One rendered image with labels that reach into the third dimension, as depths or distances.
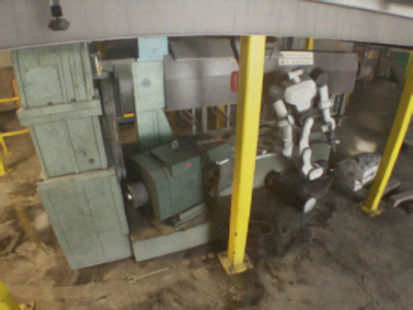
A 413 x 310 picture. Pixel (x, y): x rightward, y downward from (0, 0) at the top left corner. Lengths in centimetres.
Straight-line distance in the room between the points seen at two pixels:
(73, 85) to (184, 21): 79
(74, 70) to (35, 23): 50
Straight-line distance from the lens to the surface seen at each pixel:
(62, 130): 174
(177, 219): 198
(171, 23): 123
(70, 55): 165
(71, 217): 201
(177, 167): 173
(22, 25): 123
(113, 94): 165
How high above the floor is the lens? 173
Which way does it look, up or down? 28 degrees down
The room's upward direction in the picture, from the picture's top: straight up
